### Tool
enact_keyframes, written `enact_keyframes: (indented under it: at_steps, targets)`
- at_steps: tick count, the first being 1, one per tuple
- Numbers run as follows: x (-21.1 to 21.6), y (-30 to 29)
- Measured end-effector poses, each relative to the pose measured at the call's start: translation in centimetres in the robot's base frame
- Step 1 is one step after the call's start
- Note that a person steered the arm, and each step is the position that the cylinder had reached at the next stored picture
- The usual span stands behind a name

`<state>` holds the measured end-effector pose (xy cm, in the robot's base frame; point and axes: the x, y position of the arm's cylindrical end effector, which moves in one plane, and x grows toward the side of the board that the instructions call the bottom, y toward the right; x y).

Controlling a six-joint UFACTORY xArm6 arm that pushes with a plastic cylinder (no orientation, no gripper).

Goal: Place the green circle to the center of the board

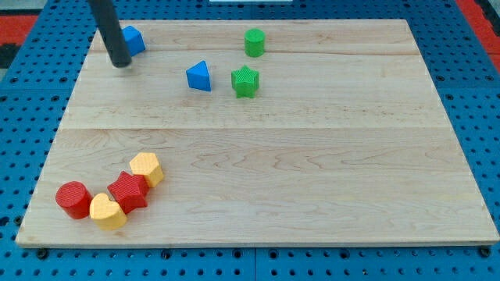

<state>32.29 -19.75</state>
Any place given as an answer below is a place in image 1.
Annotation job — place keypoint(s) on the blue cube block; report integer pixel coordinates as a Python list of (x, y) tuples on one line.
[(134, 40)]

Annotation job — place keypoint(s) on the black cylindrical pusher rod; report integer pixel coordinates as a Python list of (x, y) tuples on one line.
[(109, 27)]

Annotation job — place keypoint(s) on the green cylinder block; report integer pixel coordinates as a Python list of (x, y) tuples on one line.
[(254, 42)]

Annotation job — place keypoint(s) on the blue triangle block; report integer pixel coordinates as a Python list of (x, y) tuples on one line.
[(198, 77)]

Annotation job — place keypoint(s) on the yellow heart block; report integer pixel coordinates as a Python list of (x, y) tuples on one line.
[(106, 214)]

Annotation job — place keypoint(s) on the wooden board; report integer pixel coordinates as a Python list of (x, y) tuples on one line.
[(345, 144)]

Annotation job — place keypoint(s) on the green star block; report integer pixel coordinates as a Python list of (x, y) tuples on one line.
[(245, 82)]

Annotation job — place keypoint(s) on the yellow hexagon block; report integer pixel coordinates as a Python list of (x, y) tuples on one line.
[(147, 165)]

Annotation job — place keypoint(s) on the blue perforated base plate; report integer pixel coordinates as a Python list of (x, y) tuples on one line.
[(40, 79)]

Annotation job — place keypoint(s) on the red star block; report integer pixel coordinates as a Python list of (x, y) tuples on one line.
[(129, 191)]

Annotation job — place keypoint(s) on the red cylinder block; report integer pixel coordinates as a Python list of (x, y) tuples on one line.
[(75, 199)]

